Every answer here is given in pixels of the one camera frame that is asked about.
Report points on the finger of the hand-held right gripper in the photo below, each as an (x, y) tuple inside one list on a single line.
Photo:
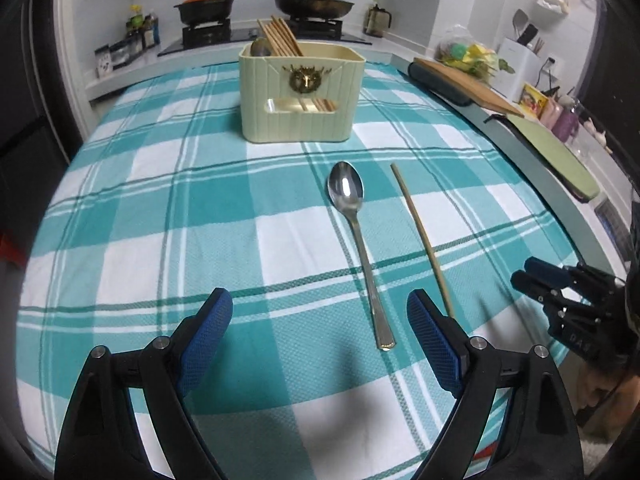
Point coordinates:
[(550, 270), (535, 287)]

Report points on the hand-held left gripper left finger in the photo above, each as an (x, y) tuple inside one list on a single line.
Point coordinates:
[(207, 340)]

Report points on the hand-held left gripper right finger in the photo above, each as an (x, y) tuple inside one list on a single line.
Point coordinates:
[(432, 340)]

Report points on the cream utensil holder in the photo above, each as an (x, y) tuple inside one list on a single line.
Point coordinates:
[(300, 120)]

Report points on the silver soup spoon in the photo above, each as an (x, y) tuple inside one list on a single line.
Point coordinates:
[(260, 49)]

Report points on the person's right hand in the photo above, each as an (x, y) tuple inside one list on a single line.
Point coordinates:
[(600, 390)]

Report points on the green mat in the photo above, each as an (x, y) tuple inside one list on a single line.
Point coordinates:
[(555, 160)]

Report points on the teal plaid tablecloth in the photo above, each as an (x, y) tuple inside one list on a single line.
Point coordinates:
[(175, 220)]

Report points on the purple bottle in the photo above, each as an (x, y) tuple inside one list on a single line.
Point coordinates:
[(566, 122)]

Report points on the yellow printed box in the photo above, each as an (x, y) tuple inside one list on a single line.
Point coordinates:
[(533, 101)]

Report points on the wooden cutting board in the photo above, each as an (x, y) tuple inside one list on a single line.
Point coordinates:
[(480, 92)]

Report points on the white kitchen tool holder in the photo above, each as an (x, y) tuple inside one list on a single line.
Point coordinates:
[(517, 65)]

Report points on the plastic bag with colourful contents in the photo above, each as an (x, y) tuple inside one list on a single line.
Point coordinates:
[(470, 55)]

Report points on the dark refrigerator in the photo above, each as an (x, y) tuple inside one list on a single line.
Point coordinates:
[(35, 135)]

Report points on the black gas stove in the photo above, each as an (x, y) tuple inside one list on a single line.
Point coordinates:
[(210, 37)]

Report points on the spice rack with bottles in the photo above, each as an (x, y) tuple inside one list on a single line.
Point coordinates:
[(127, 47)]

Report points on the glass french press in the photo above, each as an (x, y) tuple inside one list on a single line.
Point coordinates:
[(376, 21)]

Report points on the black pot with orange lid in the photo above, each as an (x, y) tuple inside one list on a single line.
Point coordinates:
[(205, 7)]

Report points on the black wok with glass lid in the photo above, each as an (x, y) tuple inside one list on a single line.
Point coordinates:
[(315, 6)]

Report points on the white wall socket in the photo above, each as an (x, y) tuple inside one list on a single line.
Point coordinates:
[(549, 66)]

